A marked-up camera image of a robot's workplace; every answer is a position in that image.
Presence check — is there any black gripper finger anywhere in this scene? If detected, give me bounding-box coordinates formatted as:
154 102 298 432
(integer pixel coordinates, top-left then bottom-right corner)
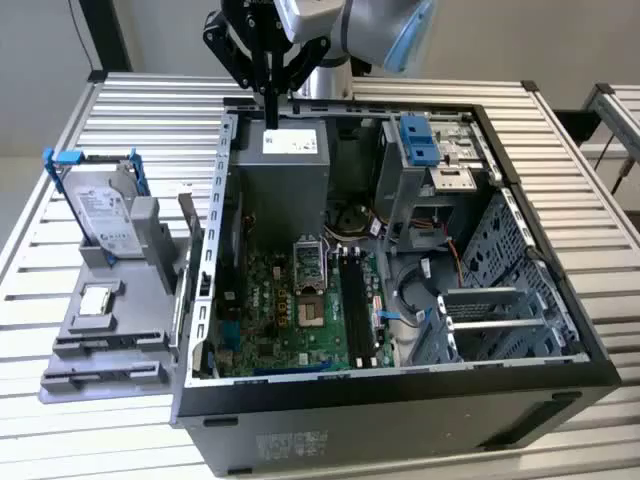
272 37 332 129
202 15 274 129

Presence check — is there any black RAM slot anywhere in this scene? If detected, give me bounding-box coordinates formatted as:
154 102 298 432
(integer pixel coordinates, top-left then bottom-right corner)
339 247 366 370
353 247 380 370

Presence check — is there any blue drive carrier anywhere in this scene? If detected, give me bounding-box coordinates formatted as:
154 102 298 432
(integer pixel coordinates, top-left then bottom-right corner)
398 113 440 167

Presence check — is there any grey power supply box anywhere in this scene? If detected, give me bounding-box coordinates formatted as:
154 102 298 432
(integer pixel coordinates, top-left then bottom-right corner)
233 118 331 246

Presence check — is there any green graphics card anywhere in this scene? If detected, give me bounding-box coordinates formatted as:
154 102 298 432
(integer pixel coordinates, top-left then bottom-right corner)
177 191 207 326

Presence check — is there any hard disk in blue carrier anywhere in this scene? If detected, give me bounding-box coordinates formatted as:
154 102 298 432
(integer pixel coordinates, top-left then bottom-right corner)
43 147 146 262

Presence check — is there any metal socket cover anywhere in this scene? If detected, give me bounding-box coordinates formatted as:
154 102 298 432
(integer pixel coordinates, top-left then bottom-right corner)
292 233 326 296

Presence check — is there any CPU socket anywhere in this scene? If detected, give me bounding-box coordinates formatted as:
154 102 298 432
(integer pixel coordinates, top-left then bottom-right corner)
297 293 329 329

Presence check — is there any grey parts rack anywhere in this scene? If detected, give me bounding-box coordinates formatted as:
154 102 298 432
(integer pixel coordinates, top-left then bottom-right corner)
38 196 194 406

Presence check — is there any green motherboard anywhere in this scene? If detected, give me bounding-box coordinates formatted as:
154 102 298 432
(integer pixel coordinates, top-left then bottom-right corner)
212 232 396 379

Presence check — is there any silver CPU chip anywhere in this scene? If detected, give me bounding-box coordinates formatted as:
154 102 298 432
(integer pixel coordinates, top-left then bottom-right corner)
79 287 112 316

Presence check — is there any blue expansion slot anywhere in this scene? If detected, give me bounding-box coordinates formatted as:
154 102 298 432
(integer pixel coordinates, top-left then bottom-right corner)
253 362 352 377

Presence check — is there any aluminium slat side table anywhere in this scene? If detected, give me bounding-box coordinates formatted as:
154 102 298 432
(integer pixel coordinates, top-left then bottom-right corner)
582 82 640 166

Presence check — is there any silver expansion slot cover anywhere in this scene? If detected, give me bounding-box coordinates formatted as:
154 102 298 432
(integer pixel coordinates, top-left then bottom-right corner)
448 318 549 335

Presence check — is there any black open PC case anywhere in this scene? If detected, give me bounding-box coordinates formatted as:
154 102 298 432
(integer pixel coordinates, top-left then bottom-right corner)
169 95 624 476

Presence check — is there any black metal post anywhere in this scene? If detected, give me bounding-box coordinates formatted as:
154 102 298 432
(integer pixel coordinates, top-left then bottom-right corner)
89 0 134 84

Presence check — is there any yellow wire bundle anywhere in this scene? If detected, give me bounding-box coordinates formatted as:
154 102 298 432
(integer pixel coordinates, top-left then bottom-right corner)
367 197 399 236

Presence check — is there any wire locking lever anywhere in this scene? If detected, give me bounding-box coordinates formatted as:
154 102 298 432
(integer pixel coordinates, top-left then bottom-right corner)
321 238 332 294

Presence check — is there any black looped cable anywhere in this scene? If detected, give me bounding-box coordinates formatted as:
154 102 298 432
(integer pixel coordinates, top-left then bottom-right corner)
393 257 434 329

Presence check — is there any orange wire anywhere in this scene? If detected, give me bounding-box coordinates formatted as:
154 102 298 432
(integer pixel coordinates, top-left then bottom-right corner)
446 237 464 290

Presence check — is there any black table bracket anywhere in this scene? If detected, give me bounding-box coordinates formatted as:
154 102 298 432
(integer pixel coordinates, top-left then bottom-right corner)
553 108 601 144

